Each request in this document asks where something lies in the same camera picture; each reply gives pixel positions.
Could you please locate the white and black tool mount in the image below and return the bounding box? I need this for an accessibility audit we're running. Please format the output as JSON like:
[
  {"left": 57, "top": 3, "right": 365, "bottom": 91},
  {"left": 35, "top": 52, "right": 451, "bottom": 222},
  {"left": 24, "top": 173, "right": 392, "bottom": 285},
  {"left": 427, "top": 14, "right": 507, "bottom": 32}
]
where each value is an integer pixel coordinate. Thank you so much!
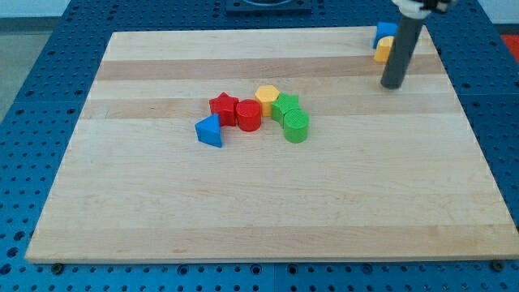
[{"left": 392, "top": 0, "right": 458, "bottom": 19}]

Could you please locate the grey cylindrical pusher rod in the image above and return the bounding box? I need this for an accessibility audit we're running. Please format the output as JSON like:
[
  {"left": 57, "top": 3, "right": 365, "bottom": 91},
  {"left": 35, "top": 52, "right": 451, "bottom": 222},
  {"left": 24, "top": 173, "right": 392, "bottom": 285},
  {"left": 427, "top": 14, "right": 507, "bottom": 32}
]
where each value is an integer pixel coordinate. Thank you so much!
[{"left": 380, "top": 15, "right": 424, "bottom": 89}]

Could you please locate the blue cube block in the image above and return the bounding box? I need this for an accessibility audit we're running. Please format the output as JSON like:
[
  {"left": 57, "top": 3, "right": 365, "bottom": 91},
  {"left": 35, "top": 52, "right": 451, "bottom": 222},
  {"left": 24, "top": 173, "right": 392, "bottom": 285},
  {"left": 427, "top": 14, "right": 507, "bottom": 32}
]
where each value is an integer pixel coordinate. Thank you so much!
[{"left": 372, "top": 22, "right": 397, "bottom": 49}]

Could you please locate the yellow heart block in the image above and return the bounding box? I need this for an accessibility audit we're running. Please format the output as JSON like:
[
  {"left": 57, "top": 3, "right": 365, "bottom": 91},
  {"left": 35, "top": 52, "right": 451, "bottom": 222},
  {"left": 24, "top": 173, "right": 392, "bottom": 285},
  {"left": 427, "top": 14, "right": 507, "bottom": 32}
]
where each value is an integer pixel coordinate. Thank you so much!
[{"left": 373, "top": 36, "right": 394, "bottom": 63}]

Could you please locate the red object at edge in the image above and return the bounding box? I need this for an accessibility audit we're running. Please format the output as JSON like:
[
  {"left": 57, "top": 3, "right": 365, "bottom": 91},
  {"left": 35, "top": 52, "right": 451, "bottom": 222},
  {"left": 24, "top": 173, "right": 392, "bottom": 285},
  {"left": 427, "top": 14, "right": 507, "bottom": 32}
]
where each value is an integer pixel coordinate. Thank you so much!
[{"left": 500, "top": 34, "right": 519, "bottom": 62}]

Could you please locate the green star block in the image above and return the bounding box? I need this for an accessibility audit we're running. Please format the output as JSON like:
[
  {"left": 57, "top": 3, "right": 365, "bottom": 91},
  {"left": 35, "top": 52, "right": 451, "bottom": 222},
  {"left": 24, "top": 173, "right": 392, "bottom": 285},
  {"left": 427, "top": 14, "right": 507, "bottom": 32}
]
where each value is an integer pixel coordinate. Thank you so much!
[{"left": 271, "top": 92, "right": 301, "bottom": 127}]

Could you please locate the light wooden board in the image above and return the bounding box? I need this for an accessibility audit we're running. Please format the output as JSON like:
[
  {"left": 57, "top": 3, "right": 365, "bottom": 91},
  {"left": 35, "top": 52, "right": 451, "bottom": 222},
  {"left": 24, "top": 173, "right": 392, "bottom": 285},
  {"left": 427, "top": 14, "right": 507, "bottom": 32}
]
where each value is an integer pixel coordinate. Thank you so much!
[{"left": 26, "top": 26, "right": 518, "bottom": 264}]

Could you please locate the green cylinder block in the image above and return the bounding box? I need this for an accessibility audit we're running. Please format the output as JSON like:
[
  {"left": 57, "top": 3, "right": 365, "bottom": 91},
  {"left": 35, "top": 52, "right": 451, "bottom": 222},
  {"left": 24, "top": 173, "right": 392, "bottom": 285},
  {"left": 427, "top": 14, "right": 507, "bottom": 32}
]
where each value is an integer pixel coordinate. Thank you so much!
[{"left": 283, "top": 109, "right": 310, "bottom": 144}]

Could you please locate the yellow hexagon block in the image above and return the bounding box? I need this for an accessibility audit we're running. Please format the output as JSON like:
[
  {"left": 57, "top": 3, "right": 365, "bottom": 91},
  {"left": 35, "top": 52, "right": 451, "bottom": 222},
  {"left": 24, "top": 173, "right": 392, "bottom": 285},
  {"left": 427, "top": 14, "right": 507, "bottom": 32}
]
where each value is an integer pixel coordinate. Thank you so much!
[{"left": 255, "top": 84, "right": 281, "bottom": 117}]

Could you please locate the red cylinder block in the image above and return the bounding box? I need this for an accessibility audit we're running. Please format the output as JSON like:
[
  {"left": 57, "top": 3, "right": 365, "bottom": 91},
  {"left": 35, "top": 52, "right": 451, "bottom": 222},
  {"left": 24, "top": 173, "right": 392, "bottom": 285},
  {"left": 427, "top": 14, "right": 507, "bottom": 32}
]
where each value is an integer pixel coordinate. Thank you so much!
[{"left": 236, "top": 99, "right": 262, "bottom": 131}]

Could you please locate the red star block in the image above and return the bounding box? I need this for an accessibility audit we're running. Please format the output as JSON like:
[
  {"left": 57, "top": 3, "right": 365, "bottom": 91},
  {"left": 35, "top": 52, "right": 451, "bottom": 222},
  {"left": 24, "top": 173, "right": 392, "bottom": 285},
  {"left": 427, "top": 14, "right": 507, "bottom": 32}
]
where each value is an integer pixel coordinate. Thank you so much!
[{"left": 208, "top": 92, "right": 239, "bottom": 127}]

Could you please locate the blue triangle block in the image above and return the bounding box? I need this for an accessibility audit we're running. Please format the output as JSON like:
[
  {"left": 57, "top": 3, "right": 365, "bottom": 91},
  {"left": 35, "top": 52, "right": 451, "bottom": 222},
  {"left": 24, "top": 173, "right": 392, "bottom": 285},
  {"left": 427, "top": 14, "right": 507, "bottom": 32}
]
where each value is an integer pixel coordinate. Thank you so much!
[{"left": 195, "top": 114, "right": 222, "bottom": 148}]

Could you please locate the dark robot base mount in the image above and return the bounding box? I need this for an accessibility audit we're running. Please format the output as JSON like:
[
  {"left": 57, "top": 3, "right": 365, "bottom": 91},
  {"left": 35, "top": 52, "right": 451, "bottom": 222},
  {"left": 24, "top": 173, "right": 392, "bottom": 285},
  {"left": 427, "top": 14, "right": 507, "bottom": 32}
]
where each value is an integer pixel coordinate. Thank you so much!
[{"left": 222, "top": 0, "right": 312, "bottom": 15}]

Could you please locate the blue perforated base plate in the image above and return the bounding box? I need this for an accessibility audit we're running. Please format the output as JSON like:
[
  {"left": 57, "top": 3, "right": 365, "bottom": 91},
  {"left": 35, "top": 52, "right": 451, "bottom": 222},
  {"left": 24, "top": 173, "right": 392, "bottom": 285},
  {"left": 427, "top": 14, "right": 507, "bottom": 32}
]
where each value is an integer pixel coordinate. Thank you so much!
[{"left": 1, "top": 0, "right": 518, "bottom": 291}]

